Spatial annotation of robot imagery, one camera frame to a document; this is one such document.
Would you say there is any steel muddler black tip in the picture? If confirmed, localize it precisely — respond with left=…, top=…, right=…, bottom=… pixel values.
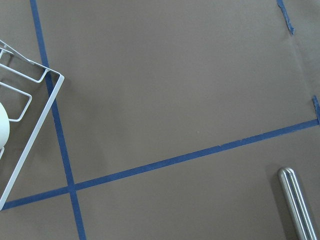
left=277, top=167, right=318, bottom=240

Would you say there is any white cup in rack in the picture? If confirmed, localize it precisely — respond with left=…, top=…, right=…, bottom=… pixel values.
left=0, top=104, right=10, bottom=148

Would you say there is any white wire cup rack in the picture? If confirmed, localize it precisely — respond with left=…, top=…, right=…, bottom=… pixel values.
left=0, top=41, right=65, bottom=210

